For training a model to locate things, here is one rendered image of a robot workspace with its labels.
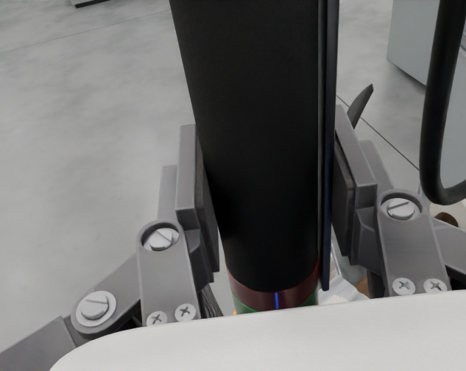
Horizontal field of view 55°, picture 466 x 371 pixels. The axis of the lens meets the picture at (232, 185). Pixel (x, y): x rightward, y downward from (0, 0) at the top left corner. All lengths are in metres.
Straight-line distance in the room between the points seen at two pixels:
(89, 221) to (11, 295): 0.53
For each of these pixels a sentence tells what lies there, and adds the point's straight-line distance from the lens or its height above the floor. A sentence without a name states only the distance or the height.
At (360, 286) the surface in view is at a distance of 0.25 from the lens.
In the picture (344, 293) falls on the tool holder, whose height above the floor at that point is 1.48.
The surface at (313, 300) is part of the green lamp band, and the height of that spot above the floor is 1.54.
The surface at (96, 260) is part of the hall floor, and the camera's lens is 2.37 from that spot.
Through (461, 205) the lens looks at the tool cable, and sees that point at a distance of 0.28.
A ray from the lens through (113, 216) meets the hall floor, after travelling 2.55.
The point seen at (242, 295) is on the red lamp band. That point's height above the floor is 1.55.
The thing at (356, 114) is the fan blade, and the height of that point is 1.41.
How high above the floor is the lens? 1.68
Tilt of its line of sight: 42 degrees down
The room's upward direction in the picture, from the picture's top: 10 degrees counter-clockwise
